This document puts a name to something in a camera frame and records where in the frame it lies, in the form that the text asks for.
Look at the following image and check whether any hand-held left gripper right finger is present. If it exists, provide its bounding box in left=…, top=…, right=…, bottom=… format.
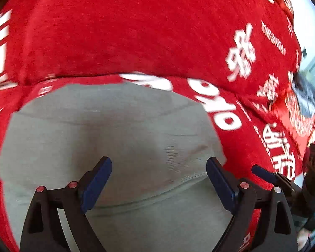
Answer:
left=206, top=157, right=298, bottom=252

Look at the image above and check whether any red embroidered cushion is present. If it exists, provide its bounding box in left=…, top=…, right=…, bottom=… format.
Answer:
left=274, top=92, right=315, bottom=147

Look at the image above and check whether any red printed sofa cover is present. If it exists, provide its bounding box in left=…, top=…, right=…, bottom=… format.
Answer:
left=0, top=0, right=315, bottom=252

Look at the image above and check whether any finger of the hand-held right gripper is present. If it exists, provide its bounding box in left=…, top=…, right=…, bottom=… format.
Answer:
left=251, top=164, right=302, bottom=197

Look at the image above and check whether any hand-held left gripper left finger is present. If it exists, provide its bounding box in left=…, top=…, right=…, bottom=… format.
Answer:
left=20, top=156, right=112, bottom=252

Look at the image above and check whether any dark blue-grey cloth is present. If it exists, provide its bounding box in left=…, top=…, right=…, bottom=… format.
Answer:
left=291, top=70, right=315, bottom=117

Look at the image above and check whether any grey small garment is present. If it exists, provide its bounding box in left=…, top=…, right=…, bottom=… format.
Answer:
left=0, top=80, right=233, bottom=252

